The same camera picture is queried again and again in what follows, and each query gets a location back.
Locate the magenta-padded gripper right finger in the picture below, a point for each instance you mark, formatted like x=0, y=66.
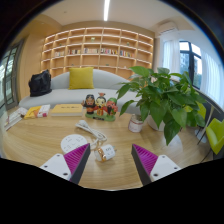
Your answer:
x=145, y=160

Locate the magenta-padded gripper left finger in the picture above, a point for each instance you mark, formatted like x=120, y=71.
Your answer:
x=77, y=159

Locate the white charger with gold band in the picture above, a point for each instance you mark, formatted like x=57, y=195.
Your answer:
x=106, y=152

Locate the round white power strip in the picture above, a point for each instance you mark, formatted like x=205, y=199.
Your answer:
x=71, y=142

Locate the small white jar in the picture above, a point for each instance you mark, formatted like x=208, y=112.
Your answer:
x=135, y=124

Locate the three colourful figurines on base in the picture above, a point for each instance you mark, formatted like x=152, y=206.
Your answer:
x=100, y=106

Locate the white and red box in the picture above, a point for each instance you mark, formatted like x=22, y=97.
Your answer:
x=44, y=110

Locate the green potted plant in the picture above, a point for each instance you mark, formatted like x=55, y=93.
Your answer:
x=163, y=100

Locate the yellow and orange book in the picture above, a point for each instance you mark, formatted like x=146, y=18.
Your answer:
x=32, y=112

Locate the light grey sofa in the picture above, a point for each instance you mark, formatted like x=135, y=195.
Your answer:
x=60, y=95

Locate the stack of magazines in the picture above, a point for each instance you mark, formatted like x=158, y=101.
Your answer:
x=15, y=118

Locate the slim white side table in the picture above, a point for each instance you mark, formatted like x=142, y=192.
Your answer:
x=209, y=115

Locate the yellow cushion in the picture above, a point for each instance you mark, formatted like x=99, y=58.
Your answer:
x=81, y=78

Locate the black backpack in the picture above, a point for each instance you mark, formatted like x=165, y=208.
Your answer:
x=40, y=83

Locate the wide white sheer curtain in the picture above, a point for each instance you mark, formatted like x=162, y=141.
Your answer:
x=213, y=78

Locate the dark framed glass door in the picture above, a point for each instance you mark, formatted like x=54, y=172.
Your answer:
x=9, y=76

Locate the dark framed window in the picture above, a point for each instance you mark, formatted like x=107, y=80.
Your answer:
x=190, y=63

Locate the narrow white sheer curtain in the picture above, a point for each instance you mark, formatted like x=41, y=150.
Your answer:
x=170, y=55

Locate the white air conditioner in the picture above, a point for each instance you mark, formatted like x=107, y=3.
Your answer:
x=167, y=27

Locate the long ceiling light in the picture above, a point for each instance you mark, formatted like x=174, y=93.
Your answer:
x=106, y=10

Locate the wooden wall shelf unit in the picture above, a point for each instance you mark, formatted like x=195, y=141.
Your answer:
x=96, y=50

